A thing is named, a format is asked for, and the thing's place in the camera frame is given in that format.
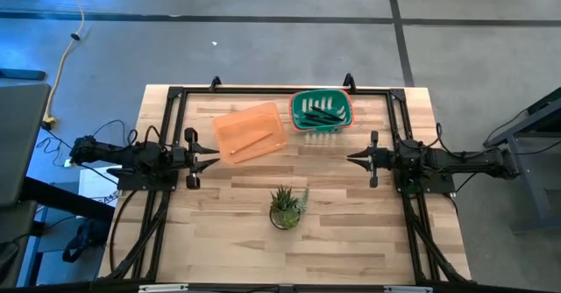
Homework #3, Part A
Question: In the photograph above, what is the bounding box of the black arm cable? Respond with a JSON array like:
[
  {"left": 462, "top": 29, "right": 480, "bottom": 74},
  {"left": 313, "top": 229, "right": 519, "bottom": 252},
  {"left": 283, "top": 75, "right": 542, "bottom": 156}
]
[
  {"left": 435, "top": 122, "right": 466, "bottom": 159},
  {"left": 89, "top": 118, "right": 162, "bottom": 150}
]

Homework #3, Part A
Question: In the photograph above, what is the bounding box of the black strap bundle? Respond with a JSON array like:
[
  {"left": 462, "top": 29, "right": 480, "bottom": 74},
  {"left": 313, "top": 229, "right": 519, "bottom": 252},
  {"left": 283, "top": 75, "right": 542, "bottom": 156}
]
[{"left": 61, "top": 217, "right": 111, "bottom": 264}]

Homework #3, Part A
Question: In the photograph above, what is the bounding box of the dark cable along frame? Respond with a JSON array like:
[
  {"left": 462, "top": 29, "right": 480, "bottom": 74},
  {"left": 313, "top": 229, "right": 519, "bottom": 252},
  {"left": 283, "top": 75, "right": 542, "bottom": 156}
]
[{"left": 108, "top": 189, "right": 140, "bottom": 281}]

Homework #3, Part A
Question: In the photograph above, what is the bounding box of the succulent plant in black pot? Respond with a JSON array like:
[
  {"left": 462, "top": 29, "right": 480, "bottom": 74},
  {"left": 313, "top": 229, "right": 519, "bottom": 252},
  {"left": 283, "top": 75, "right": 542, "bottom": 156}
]
[{"left": 268, "top": 185, "right": 310, "bottom": 232}]

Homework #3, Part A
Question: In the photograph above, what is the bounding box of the grey desk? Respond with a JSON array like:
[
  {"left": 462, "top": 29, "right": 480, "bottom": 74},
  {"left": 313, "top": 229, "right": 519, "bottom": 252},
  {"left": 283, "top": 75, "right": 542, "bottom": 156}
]
[{"left": 0, "top": 82, "right": 53, "bottom": 209}]

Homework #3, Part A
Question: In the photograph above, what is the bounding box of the black flat bar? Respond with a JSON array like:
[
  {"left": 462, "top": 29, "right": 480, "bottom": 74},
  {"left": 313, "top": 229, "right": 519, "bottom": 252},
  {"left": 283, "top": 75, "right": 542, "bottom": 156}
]
[{"left": 0, "top": 68, "right": 47, "bottom": 82}]

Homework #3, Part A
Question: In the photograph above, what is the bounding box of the yellow cable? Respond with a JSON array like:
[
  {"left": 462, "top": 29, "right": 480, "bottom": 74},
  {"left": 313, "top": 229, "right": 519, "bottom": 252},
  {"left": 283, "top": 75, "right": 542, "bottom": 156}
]
[{"left": 42, "top": 0, "right": 87, "bottom": 125}]

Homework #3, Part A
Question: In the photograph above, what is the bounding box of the orange translucent plastic tray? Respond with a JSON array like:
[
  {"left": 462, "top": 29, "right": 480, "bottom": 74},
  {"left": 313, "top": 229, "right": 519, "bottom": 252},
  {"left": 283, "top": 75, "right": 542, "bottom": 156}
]
[{"left": 212, "top": 102, "right": 289, "bottom": 165}]

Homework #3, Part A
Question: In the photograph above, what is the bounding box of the green basket with orange rim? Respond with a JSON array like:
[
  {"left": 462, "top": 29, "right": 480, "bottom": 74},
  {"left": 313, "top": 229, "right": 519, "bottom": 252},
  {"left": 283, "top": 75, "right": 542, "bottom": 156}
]
[{"left": 288, "top": 88, "right": 355, "bottom": 134}]

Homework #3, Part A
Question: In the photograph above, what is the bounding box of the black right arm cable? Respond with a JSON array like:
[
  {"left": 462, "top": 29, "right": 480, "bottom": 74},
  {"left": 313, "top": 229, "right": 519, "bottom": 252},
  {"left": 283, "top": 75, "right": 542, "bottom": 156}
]
[{"left": 435, "top": 122, "right": 466, "bottom": 159}]

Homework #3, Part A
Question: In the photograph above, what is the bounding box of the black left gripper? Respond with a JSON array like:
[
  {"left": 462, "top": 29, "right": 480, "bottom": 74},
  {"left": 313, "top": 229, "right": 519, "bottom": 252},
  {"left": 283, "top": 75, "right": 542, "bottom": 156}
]
[{"left": 170, "top": 127, "right": 220, "bottom": 190}]

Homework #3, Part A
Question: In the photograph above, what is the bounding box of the black aluminium table frame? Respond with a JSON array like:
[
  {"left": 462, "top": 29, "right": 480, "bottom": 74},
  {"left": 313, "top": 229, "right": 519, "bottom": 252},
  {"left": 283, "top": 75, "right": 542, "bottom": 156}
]
[{"left": 98, "top": 84, "right": 472, "bottom": 285}]

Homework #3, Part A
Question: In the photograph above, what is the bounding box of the silver bracket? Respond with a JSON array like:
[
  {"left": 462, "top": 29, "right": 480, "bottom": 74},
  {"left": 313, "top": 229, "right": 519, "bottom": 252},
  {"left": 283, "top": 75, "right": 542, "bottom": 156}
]
[
  {"left": 382, "top": 285, "right": 434, "bottom": 293},
  {"left": 138, "top": 283, "right": 190, "bottom": 293}
]

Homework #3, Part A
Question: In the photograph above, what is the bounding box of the black desk beam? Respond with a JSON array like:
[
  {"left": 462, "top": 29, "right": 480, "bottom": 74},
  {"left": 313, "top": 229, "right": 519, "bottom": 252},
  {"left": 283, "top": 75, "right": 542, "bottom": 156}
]
[{"left": 19, "top": 176, "right": 116, "bottom": 225}]

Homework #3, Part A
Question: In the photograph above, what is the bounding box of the white paper sheet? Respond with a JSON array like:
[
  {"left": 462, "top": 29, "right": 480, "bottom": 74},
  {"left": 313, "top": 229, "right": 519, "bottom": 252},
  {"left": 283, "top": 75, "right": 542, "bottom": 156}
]
[{"left": 78, "top": 164, "right": 123, "bottom": 209}]

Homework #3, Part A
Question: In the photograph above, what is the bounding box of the orange pencil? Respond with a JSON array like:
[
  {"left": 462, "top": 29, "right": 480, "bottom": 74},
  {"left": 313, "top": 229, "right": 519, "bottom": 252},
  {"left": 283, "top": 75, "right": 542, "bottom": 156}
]
[{"left": 231, "top": 130, "right": 274, "bottom": 155}]

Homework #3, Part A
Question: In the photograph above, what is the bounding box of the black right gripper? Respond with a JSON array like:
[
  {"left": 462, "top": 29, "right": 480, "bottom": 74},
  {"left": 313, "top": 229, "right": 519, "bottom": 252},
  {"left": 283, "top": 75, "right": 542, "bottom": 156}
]
[{"left": 347, "top": 130, "right": 398, "bottom": 189}]

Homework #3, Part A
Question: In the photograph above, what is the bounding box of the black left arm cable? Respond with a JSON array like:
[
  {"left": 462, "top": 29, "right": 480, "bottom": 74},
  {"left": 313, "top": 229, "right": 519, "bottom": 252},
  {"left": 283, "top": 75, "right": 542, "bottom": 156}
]
[{"left": 89, "top": 118, "right": 162, "bottom": 150}]

